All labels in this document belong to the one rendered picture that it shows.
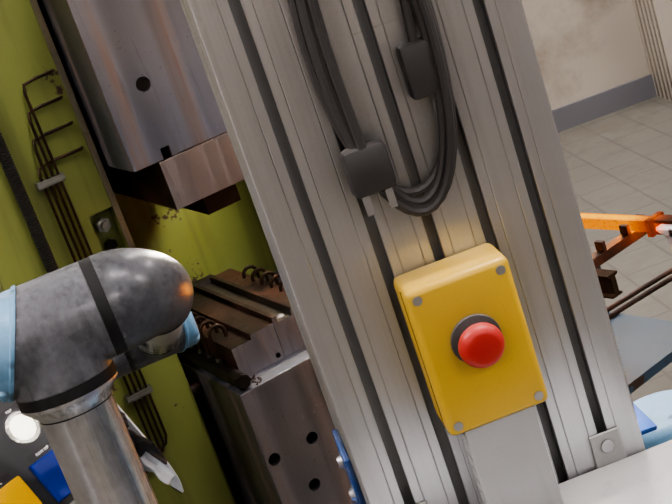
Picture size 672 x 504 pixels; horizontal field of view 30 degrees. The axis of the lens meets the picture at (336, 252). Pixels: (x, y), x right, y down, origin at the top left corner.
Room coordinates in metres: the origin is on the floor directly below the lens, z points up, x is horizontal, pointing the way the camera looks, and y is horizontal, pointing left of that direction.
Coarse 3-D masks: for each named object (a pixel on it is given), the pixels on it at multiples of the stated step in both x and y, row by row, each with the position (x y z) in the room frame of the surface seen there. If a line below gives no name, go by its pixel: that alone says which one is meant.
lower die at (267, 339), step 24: (240, 288) 2.50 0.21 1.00; (264, 288) 2.47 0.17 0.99; (216, 312) 2.43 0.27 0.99; (240, 312) 2.38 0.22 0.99; (264, 312) 2.31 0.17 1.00; (216, 336) 2.32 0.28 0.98; (240, 336) 2.28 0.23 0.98; (264, 336) 2.25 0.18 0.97; (288, 336) 2.27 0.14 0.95; (240, 360) 2.23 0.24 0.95; (264, 360) 2.25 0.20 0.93
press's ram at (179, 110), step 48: (48, 0) 2.30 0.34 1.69; (96, 0) 2.22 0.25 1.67; (144, 0) 2.26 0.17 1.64; (96, 48) 2.21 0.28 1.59; (144, 48) 2.25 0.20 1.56; (192, 48) 2.28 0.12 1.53; (96, 96) 2.24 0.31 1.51; (144, 96) 2.23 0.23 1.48; (192, 96) 2.27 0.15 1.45; (96, 144) 2.35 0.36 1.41; (144, 144) 2.22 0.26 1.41; (192, 144) 2.25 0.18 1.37
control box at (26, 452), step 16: (0, 416) 1.91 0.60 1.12; (0, 432) 1.89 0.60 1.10; (0, 448) 1.87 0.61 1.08; (16, 448) 1.88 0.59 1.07; (32, 448) 1.89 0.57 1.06; (48, 448) 1.90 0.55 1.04; (0, 464) 1.85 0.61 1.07; (16, 464) 1.86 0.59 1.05; (0, 480) 1.83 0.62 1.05; (32, 480) 1.85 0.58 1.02; (48, 496) 1.84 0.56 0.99
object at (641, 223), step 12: (588, 216) 2.38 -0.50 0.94; (600, 216) 2.35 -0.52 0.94; (612, 216) 2.33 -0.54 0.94; (624, 216) 2.31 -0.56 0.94; (636, 216) 2.29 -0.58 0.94; (648, 216) 2.26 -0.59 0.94; (660, 216) 2.23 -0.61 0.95; (588, 228) 2.37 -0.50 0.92; (600, 228) 2.34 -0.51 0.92; (612, 228) 2.31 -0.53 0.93; (636, 228) 2.26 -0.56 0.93; (648, 228) 2.23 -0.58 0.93
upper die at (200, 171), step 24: (216, 144) 2.27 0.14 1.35; (144, 168) 2.31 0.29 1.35; (168, 168) 2.23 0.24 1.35; (192, 168) 2.25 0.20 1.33; (216, 168) 2.26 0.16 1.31; (240, 168) 2.28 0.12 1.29; (120, 192) 2.51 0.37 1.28; (144, 192) 2.36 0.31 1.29; (168, 192) 2.23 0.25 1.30; (192, 192) 2.24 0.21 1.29
